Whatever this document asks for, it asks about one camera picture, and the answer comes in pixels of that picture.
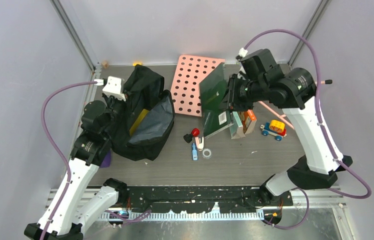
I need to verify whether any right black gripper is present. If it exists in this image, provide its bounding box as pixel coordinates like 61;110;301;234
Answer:
217;73;266;112

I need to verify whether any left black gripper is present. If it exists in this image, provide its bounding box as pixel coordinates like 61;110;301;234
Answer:
102;89;134;139

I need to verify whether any yellow book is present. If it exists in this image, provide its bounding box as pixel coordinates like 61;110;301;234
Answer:
129;109;149;136

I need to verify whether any orange treehouse book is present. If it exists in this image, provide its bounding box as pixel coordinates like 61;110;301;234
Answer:
238;109;257;135

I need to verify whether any black student backpack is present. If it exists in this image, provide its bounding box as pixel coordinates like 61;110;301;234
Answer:
111;65;175;161

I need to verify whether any dark green book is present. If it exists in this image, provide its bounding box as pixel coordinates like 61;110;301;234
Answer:
199;63;233;139

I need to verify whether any teal spine book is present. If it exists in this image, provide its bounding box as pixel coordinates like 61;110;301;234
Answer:
229;111;245;140

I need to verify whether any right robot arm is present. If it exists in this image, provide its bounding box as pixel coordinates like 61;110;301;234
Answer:
226;65;353;205

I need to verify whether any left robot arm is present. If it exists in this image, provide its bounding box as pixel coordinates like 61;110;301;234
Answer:
24;96;129;240

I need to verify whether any yellow tape marker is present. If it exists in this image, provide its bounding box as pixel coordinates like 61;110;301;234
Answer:
132;61;143;66

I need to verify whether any toy block car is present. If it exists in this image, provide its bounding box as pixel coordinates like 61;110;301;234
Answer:
260;120;287;141

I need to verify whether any pink perforated music stand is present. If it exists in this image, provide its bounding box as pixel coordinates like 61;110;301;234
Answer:
170;54;333;131

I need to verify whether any purple ball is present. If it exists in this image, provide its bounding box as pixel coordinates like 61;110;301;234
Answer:
100;150;112;168

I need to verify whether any red black stamp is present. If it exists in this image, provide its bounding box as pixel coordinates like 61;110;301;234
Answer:
183;128;200;143

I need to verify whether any pink small stapler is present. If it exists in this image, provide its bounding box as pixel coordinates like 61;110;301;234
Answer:
195;136;204;151

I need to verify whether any clear tape roll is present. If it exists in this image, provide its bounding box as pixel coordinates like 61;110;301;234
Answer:
202;148;212;159

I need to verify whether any blue small clip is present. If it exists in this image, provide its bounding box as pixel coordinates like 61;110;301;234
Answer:
192;143;198;161

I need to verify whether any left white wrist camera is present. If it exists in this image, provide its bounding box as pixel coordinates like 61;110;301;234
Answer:
94;76;126;102

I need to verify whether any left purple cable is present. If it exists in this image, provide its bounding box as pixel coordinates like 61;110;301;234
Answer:
41;81;100;240

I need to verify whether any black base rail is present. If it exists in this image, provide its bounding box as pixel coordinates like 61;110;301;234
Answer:
117;186;293;214

